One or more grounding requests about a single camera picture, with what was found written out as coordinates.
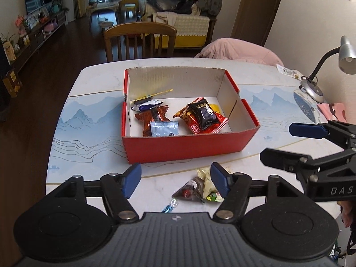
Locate pink flowers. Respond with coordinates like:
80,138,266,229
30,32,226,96
15,15,28,35

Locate large red snack bag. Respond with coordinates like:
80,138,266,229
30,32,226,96
173,97,230,134

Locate small round stool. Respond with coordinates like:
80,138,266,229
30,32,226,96
99,21,116,36

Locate dark triangular snack packet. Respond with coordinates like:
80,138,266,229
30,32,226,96
172,179,206,203

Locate beige crinkled snack packet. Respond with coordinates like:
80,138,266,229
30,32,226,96
197,168,233,201

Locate person's right hand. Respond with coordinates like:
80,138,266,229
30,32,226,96
337,200,356,229

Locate brown wooden chair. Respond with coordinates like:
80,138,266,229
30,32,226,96
103,22,177,62

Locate small green white packet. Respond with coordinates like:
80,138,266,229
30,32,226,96
204,191,224,203

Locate red cardboard box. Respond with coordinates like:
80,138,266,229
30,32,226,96
121,66,261,164

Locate light wooden small chair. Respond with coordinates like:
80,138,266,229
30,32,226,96
118,0,141,23

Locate wooden coffee table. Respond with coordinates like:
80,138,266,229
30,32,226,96
87,0,124,32

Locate light blue snack packet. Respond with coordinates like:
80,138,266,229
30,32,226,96
150,121,180,137

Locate reddish brown snack packet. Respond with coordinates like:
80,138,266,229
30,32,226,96
135,105,173,137

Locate pile of clothes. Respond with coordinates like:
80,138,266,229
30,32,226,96
178,0,223,16

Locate silver desk lamp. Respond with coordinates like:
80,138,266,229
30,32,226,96
298,36,356,104

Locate brown paper bag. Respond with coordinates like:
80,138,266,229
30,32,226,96
2,71,23,98

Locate cream and yellow sofa cover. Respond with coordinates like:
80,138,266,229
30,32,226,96
152,12,210,48

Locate dark wooden television cabinet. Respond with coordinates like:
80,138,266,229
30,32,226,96
0,10,67,74

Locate yellow bag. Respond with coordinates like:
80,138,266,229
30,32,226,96
2,40,17,64

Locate yellow square snack packet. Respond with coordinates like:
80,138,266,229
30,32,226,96
208,103,224,116

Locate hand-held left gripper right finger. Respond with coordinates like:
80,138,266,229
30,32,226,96
210,162,281,221

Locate teal wrapped candy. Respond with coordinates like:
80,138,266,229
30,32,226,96
162,197,179,213

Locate white and blue snack packet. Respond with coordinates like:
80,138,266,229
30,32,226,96
131,99,163,112

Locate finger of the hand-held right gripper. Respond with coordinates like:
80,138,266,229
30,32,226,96
289,121,356,148
260,148,320,174

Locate brown wooden door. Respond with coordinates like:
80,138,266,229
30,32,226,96
230,0,288,47

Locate black snack packet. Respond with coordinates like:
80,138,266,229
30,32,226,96
187,102,220,131

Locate pink cloth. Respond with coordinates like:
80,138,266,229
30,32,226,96
317,103,348,123

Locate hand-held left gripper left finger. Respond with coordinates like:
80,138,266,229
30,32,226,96
65,164,142,223

